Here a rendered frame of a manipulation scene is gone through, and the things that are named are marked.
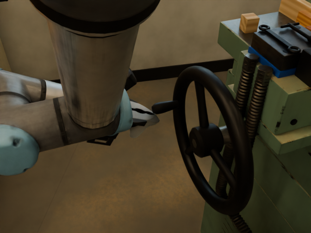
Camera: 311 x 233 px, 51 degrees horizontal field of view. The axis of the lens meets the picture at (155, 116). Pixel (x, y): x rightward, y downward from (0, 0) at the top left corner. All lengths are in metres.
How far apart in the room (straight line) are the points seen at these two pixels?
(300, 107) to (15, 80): 0.46
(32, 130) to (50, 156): 1.29
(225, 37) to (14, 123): 0.56
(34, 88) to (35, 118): 0.10
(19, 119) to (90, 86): 0.19
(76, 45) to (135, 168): 1.41
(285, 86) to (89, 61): 0.36
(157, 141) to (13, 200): 0.75
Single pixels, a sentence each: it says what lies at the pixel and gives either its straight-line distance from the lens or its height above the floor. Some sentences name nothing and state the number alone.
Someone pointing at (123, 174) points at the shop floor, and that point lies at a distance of 1.63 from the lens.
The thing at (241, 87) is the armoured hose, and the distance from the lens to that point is 0.61.
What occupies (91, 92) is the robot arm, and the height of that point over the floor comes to 1.07.
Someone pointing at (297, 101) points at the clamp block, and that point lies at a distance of 0.57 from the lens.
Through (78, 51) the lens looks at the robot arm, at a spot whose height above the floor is 1.14.
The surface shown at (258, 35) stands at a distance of 0.60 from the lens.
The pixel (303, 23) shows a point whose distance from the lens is 0.87.
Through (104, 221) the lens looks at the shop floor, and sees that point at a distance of 1.49.
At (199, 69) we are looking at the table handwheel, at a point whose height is 0.95.
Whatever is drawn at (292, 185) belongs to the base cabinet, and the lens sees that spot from 0.77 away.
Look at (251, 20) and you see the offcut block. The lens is 0.82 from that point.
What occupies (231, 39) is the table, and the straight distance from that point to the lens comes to 0.84.
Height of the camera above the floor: 1.26
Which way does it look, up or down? 41 degrees down
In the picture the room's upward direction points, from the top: straight up
